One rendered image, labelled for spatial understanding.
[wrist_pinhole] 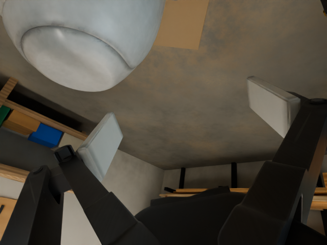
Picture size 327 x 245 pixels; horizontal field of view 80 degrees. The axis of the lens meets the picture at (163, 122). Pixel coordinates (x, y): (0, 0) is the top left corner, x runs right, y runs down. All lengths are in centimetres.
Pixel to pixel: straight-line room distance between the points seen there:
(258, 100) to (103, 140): 13
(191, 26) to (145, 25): 28
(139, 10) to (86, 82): 10
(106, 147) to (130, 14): 13
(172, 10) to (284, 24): 96
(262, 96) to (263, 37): 123
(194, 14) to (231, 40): 90
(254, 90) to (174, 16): 35
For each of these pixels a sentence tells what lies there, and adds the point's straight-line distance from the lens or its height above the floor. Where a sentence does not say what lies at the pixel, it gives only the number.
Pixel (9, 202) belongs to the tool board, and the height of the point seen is 109.
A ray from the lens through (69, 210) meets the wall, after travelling 313.
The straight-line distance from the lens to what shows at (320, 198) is 240.
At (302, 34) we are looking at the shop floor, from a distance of 144.
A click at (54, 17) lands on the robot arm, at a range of 21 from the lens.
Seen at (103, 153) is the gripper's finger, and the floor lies 104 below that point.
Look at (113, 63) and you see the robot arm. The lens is 22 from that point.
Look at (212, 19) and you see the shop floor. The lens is 129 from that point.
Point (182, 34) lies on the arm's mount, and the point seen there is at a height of 66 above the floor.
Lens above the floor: 108
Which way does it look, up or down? 28 degrees down
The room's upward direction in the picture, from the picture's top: 169 degrees counter-clockwise
